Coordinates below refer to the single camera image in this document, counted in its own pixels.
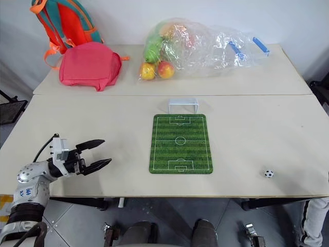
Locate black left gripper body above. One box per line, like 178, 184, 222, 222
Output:
48, 148, 87, 179

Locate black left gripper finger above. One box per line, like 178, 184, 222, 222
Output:
83, 158, 113, 175
76, 139, 106, 152

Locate green soccer field mat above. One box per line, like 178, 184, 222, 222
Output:
148, 113, 214, 175

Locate pink fabric bag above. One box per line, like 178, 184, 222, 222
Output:
59, 42, 122, 92

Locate dark rounded left foot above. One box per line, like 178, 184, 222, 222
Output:
120, 220, 159, 247

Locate dark rounded foot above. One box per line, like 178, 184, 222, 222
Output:
191, 219, 218, 247
120, 220, 159, 247

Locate black mesh chair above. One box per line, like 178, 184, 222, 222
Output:
0, 90, 28, 126

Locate white miniature goal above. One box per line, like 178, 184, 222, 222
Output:
168, 98, 199, 114

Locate green fruit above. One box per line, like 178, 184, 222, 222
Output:
143, 36, 165, 63

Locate orange teal backpack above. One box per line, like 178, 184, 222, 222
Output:
29, 0, 104, 68

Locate dark rounded right foot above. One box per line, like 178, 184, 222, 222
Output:
191, 219, 218, 247

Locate orange fruit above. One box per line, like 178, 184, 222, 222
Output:
161, 23, 185, 39

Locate clear plastic bag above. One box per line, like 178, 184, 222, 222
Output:
137, 17, 271, 82

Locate person leg grey trousers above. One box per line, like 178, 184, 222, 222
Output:
295, 197, 329, 247

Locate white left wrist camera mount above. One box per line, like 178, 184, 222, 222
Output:
49, 137, 70, 178

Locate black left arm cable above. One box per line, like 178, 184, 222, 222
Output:
32, 133, 60, 163

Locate black table frame bar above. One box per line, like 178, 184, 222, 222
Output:
241, 197, 309, 211
48, 197, 108, 211

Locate blue bag handle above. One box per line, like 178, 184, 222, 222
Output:
252, 37, 271, 56
228, 40, 246, 59

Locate black equipment at wall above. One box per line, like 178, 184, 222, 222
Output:
309, 80, 329, 114

